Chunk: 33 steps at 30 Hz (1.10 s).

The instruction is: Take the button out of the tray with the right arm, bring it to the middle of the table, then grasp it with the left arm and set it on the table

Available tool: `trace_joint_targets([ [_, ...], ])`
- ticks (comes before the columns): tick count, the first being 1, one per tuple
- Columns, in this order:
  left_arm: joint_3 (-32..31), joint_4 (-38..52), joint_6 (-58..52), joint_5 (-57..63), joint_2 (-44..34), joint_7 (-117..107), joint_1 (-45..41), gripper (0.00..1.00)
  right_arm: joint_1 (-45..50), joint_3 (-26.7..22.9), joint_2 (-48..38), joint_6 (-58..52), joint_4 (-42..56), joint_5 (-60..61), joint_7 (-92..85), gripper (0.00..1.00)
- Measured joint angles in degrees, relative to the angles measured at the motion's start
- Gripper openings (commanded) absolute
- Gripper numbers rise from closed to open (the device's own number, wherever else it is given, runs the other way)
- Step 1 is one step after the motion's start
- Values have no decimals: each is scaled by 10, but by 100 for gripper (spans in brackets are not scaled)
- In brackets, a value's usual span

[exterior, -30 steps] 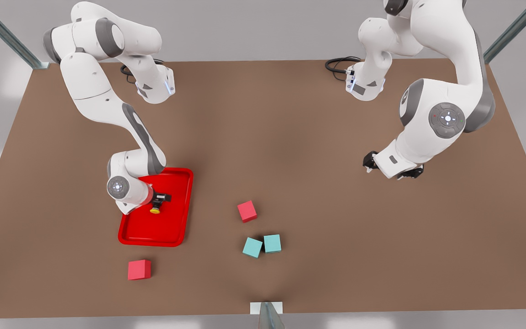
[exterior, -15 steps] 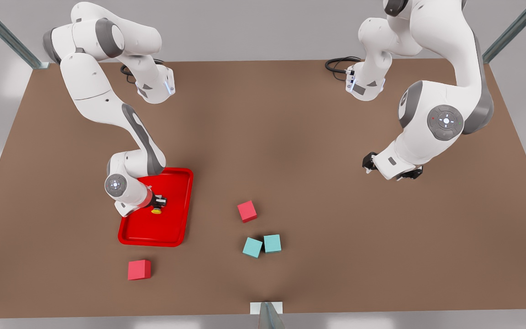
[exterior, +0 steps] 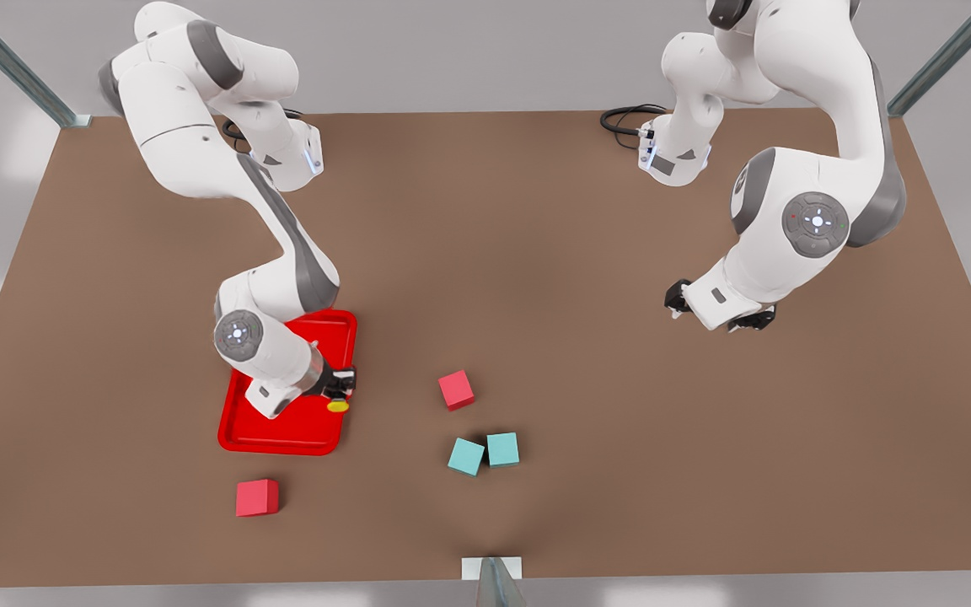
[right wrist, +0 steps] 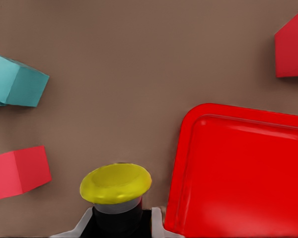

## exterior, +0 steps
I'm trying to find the teal cube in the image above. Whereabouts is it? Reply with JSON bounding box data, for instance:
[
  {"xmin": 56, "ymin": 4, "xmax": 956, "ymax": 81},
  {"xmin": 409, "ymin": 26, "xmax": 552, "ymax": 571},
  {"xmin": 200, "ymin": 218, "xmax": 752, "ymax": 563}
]
[
  {"xmin": 448, "ymin": 438, "xmax": 486, "ymax": 477},
  {"xmin": 486, "ymin": 432, "xmax": 521, "ymax": 468}
]

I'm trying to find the silver frame post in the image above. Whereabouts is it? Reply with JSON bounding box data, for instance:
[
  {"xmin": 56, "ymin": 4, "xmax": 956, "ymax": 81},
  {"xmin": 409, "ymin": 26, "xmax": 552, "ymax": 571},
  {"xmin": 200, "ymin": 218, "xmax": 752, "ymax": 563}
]
[
  {"xmin": 462, "ymin": 556, "xmax": 527, "ymax": 607},
  {"xmin": 887, "ymin": 0, "xmax": 971, "ymax": 118},
  {"xmin": 0, "ymin": 0, "xmax": 92, "ymax": 129}
]

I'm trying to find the red cube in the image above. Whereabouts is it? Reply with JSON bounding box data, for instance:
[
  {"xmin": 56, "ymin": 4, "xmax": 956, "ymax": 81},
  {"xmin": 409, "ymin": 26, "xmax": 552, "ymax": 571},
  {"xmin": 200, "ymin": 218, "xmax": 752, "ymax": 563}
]
[
  {"xmin": 438, "ymin": 370, "xmax": 476, "ymax": 411},
  {"xmin": 235, "ymin": 479, "xmax": 280, "ymax": 518}
]

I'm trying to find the black cable loop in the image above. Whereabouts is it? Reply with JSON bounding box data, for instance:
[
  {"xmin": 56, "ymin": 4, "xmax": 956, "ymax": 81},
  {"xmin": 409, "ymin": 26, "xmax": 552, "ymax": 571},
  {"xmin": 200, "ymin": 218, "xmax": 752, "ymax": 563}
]
[
  {"xmin": 600, "ymin": 104, "xmax": 669, "ymax": 151},
  {"xmin": 222, "ymin": 108, "xmax": 304, "ymax": 153}
]

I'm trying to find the red plastic tray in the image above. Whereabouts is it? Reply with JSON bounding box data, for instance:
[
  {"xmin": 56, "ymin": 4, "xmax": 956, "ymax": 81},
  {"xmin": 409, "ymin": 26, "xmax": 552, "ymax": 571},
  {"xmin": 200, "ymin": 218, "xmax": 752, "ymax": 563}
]
[{"xmin": 217, "ymin": 309, "xmax": 359, "ymax": 457}]

